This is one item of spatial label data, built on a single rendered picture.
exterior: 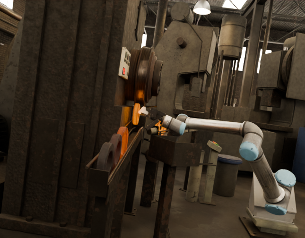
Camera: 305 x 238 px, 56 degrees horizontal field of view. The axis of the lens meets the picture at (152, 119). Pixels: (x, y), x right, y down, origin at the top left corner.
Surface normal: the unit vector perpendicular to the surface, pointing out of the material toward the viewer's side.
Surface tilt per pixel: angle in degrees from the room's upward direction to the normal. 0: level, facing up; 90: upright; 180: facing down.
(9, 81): 90
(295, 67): 90
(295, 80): 90
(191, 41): 90
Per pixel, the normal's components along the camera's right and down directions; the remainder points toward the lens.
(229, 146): 0.19, 0.08
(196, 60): -0.30, 0.01
